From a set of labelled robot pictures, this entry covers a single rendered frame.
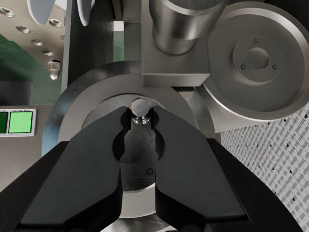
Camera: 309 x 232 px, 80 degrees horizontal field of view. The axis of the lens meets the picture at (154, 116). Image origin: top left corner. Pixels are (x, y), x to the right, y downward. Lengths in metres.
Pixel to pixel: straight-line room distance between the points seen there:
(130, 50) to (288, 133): 0.43
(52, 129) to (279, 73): 0.21
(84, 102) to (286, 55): 0.19
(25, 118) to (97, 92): 0.42
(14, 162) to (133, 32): 0.46
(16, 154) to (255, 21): 0.56
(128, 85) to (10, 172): 0.47
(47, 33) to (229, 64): 0.36
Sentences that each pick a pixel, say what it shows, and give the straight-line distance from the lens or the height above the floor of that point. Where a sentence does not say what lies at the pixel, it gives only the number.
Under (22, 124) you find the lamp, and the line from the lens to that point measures 0.57.
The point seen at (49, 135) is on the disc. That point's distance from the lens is 0.18.
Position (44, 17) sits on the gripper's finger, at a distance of 0.22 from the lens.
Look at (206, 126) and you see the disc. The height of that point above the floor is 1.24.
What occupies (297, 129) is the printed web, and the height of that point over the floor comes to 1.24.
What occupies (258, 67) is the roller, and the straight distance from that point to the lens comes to 0.21.
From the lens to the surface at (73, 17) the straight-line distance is 0.23.
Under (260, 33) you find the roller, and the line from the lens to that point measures 0.23.
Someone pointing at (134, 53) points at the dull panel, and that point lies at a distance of 0.56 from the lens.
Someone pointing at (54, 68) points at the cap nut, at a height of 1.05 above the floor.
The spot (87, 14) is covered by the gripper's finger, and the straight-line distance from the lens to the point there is 0.20.
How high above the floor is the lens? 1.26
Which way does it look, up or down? 10 degrees down
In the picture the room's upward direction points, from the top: 179 degrees clockwise
